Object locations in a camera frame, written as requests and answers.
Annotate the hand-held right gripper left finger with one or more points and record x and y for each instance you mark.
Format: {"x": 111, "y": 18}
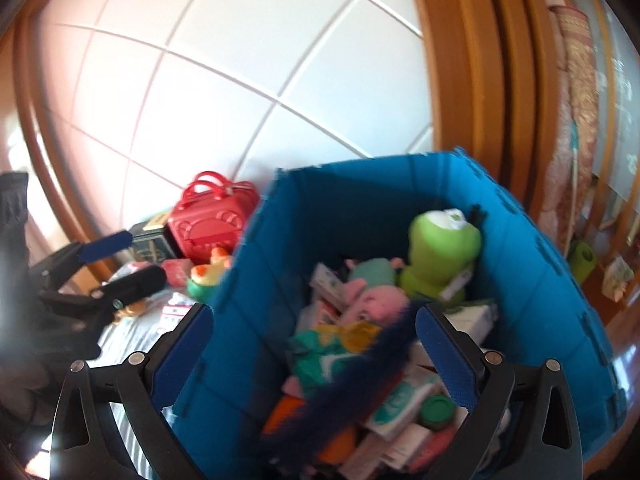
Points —
{"x": 182, "y": 355}

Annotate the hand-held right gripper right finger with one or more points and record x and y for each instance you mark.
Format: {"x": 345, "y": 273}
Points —
{"x": 445, "y": 355}

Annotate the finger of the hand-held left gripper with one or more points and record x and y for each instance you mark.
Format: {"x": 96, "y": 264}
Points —
{"x": 105, "y": 247}
{"x": 135, "y": 282}

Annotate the pink tissue pack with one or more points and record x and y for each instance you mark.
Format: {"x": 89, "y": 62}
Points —
{"x": 175, "y": 272}

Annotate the dark blue fuzzy strip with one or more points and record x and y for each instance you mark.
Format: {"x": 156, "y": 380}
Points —
{"x": 350, "y": 385}

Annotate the blue fabric storage bin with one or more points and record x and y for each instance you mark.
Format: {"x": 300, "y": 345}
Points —
{"x": 300, "y": 220}

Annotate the brown plush toy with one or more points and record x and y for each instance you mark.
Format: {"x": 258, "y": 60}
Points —
{"x": 131, "y": 310}

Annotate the dark gift box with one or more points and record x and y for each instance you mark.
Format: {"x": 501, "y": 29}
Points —
{"x": 150, "y": 245}

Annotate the white carton box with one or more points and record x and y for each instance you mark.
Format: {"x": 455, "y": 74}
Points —
{"x": 475, "y": 322}

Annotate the striped bed sheet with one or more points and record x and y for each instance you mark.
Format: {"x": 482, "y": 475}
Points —
{"x": 125, "y": 335}

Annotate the green plastic jar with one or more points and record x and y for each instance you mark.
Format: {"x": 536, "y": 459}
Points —
{"x": 437, "y": 410}

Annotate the cream flat box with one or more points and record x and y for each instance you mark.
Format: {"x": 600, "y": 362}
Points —
{"x": 159, "y": 220}

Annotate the white green wipes pack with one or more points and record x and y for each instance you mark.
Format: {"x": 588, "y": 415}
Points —
{"x": 405, "y": 405}

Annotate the green yellow duck plush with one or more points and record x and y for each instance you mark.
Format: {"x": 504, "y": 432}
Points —
{"x": 205, "y": 280}

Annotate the pink pig plush toy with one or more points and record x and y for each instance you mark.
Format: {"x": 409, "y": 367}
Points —
{"x": 380, "y": 300}

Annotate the red bear-embossed suitcase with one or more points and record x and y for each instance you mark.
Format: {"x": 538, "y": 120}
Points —
{"x": 205, "y": 230}

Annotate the green frog plush toy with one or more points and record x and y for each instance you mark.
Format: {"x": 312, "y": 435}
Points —
{"x": 435, "y": 250}

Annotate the orange packet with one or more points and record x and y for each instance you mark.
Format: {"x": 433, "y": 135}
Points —
{"x": 290, "y": 420}

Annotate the green white cloth toy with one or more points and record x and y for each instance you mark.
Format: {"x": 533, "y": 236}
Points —
{"x": 315, "y": 360}

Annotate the green roll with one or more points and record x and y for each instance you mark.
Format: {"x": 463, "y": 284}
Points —
{"x": 582, "y": 260}

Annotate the white padded headboard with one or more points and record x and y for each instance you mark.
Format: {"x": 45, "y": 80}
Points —
{"x": 225, "y": 60}

